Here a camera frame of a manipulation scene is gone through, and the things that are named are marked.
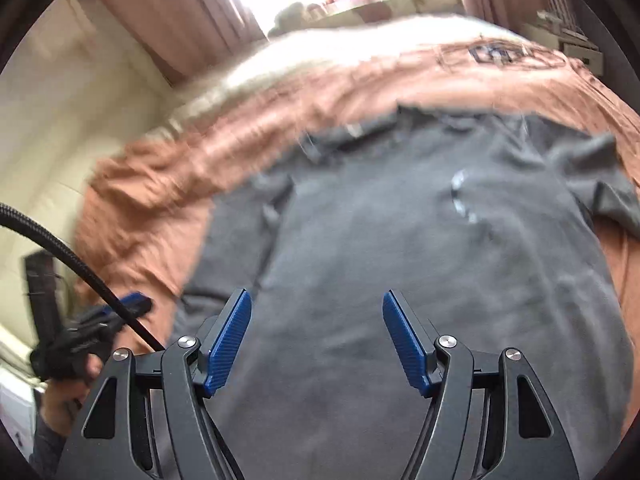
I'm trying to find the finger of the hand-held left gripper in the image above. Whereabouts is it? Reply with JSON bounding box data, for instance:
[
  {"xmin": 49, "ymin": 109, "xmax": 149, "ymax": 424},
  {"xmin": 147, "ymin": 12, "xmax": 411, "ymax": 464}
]
[{"xmin": 82, "ymin": 292, "xmax": 153, "ymax": 332}]

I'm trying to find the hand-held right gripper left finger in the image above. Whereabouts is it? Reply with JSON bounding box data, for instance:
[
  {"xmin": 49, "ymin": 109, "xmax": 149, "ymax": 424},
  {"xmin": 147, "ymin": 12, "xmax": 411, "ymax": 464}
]
[{"xmin": 57, "ymin": 287, "xmax": 253, "ymax": 480}]

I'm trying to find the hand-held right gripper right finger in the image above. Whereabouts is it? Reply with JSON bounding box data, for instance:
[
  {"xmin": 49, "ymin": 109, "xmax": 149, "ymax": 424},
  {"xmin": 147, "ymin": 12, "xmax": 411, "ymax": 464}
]
[{"xmin": 382, "ymin": 289, "xmax": 581, "ymax": 480}]

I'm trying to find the grey t-shirt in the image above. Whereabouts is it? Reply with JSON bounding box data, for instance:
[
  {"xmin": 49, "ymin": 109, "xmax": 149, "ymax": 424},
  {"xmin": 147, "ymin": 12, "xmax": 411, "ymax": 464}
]
[{"xmin": 172, "ymin": 105, "xmax": 640, "ymax": 480}]

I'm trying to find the person's left hand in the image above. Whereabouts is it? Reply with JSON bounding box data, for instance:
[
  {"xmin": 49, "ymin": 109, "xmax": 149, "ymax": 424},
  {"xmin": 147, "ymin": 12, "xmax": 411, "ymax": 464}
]
[{"xmin": 40, "ymin": 352, "xmax": 103, "ymax": 433}]

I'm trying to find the brown blanket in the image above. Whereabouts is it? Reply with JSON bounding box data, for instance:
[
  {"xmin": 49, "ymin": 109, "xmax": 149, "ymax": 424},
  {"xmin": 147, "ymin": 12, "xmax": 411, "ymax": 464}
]
[{"xmin": 75, "ymin": 35, "xmax": 640, "ymax": 361}]

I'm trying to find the cream padded headboard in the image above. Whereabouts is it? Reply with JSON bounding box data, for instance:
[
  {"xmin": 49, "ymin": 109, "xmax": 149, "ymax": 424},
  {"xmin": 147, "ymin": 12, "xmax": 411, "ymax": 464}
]
[{"xmin": 0, "ymin": 0, "xmax": 181, "ymax": 391}]

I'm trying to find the cream quilt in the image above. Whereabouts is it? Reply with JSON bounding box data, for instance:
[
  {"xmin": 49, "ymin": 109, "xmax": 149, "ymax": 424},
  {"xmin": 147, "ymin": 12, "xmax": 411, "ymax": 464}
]
[{"xmin": 165, "ymin": 12, "xmax": 506, "ymax": 131}]

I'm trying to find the cream nightstand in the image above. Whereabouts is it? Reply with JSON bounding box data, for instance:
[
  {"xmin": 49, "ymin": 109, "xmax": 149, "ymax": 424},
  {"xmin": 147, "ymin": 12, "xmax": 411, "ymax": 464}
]
[{"xmin": 520, "ymin": 10, "xmax": 606, "ymax": 76}]

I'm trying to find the black cable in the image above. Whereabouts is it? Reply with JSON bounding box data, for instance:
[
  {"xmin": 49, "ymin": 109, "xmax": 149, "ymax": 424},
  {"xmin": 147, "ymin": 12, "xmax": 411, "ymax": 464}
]
[{"xmin": 0, "ymin": 202, "xmax": 167, "ymax": 354}]

